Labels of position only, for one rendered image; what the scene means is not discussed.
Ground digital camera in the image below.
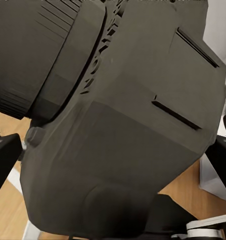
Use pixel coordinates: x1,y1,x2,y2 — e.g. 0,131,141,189
0,0,226,240

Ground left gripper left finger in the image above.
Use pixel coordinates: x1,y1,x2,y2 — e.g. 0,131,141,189
0,133,23,189

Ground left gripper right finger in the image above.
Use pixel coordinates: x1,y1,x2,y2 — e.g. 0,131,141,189
205,135,226,187

